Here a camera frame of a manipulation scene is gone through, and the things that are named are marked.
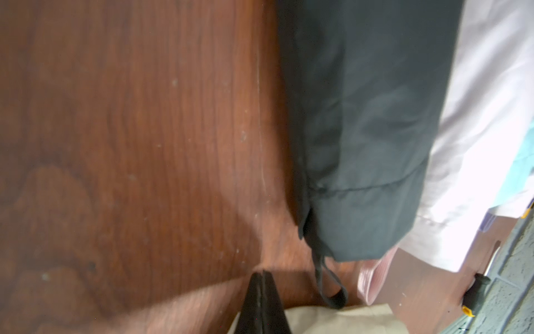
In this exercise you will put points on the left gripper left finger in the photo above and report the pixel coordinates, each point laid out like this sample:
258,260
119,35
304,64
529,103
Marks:
250,320

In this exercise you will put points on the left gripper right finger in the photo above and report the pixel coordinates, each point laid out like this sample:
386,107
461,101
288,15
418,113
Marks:
273,318

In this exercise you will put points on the cream sleeved umbrella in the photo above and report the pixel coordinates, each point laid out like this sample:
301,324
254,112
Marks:
356,319

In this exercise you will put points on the yellow black screwdriver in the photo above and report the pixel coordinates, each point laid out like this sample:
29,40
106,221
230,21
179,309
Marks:
474,297

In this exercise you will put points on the lavender sleeved umbrella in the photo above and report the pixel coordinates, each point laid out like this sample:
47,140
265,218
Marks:
487,222

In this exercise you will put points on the black sleeved umbrella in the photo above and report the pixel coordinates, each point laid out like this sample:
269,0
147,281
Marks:
365,83

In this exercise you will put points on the mint green sleeved umbrella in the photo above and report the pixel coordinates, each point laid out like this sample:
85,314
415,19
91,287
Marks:
519,171

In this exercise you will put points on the yellow utility knife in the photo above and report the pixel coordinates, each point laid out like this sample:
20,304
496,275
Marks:
527,212

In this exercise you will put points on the pink sleeved umbrella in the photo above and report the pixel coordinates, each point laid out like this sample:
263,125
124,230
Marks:
486,114

